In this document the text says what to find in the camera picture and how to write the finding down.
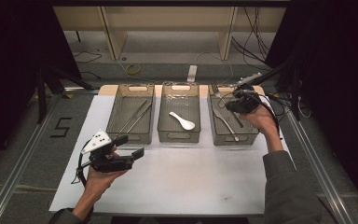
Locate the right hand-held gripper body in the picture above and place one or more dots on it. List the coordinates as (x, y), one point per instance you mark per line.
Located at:
(244, 102)

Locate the black metal stand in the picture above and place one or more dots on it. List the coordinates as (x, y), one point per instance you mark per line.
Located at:
(295, 93)
(51, 79)

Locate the grey transparent plastic bin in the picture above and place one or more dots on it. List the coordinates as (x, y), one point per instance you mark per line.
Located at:
(179, 105)
(127, 112)
(248, 130)

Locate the light wooden furniture frame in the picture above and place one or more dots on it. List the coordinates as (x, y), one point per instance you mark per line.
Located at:
(167, 18)

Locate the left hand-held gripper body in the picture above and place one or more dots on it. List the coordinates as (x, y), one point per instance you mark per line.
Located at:
(98, 141)

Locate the person's right hand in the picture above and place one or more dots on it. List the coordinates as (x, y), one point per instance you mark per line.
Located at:
(262, 119)

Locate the white ceramic spoon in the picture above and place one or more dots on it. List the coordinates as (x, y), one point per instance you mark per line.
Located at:
(187, 125)

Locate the person's left hand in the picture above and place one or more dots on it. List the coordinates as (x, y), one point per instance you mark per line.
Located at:
(98, 183)

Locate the white power strip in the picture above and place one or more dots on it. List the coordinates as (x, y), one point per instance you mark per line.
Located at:
(192, 73)

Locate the metal chopstick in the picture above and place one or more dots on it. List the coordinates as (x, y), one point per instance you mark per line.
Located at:
(133, 115)
(140, 117)

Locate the white table sheet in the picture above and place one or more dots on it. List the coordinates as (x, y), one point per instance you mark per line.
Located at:
(192, 177)

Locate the aluminium floor rail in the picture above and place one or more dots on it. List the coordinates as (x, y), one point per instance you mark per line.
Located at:
(18, 168)
(326, 174)

